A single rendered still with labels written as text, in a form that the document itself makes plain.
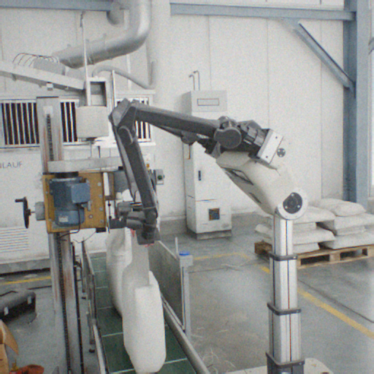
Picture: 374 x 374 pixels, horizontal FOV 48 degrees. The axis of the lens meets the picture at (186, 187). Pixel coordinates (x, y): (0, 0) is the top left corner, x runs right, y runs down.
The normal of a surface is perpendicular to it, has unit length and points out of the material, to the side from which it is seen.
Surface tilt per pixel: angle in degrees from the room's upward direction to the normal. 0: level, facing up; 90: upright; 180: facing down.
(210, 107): 90
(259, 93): 90
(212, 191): 90
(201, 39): 90
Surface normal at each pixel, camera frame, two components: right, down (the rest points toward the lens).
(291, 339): 0.24, 0.11
